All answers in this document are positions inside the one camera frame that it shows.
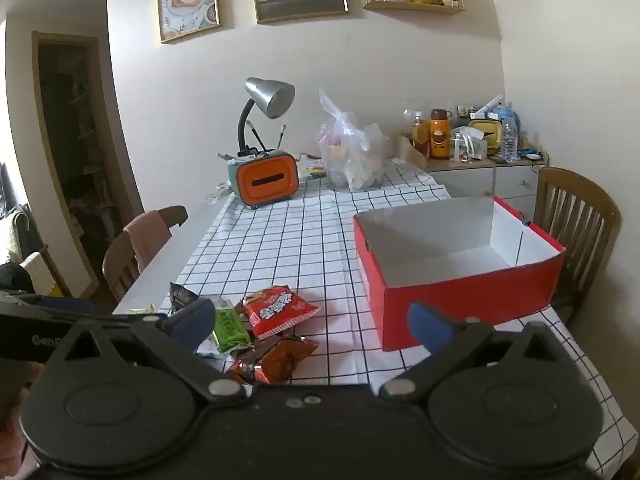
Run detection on white sideboard cabinet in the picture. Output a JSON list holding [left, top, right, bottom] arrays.
[[400, 152, 549, 221]]

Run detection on checked tablecloth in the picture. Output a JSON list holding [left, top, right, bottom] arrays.
[[159, 156, 638, 480]]

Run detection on black snack packet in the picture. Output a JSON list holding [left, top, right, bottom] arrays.
[[169, 282, 198, 311]]

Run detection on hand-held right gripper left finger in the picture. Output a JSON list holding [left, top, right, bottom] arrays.
[[47, 297, 249, 403]]

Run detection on brown snack packet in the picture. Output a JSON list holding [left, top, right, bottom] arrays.
[[227, 335, 319, 385]]

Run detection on wooden chair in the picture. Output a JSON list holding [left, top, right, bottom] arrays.
[[102, 205, 189, 304], [534, 167, 622, 313]]

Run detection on green snack packet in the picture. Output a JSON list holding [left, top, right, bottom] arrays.
[[210, 299, 252, 353]]

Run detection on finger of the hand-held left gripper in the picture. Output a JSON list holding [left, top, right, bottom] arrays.
[[0, 290, 97, 317]]

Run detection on cream towel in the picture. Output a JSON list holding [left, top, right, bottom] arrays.
[[19, 250, 59, 297]]

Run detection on orange tissue box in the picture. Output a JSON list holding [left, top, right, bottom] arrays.
[[227, 150, 300, 209]]

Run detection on wooden door frame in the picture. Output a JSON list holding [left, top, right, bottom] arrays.
[[31, 30, 102, 302]]

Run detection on yellow drink bottle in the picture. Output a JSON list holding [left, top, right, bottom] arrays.
[[411, 112, 430, 157]]

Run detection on yellow lidded container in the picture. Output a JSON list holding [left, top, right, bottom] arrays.
[[467, 119, 504, 156]]

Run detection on wooden wall shelf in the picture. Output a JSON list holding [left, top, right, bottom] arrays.
[[362, 0, 467, 14]]

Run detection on pink cloth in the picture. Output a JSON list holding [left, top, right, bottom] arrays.
[[124, 210, 173, 273]]

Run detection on red snack packet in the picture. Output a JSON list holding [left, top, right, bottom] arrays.
[[235, 285, 321, 341]]

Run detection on white plastic bag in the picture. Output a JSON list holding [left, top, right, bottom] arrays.
[[450, 127, 488, 162]]

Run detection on dark cloth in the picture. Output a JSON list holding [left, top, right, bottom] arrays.
[[0, 264, 37, 293]]

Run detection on colourful flat packet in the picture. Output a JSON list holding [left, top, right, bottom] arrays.
[[296, 155, 328, 182]]

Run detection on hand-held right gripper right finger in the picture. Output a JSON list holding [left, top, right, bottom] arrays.
[[378, 301, 576, 402]]

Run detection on silver desk lamp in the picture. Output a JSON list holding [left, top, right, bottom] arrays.
[[237, 77, 296, 157]]

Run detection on framed food picture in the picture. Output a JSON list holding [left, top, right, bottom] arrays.
[[156, 0, 221, 44]]

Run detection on clear water bottle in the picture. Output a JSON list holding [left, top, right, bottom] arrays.
[[500, 107, 521, 163]]

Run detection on orange thermos bottle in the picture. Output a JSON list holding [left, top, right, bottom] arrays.
[[429, 109, 453, 160]]

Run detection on clear plastic bag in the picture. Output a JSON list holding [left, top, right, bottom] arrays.
[[317, 87, 391, 192]]

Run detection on red cardboard box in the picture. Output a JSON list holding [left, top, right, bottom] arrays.
[[353, 196, 567, 352]]

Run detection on small crumpled wrappers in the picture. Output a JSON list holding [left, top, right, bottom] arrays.
[[206, 181, 234, 204]]

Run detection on cardboard holder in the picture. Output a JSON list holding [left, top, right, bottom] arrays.
[[398, 133, 431, 171]]

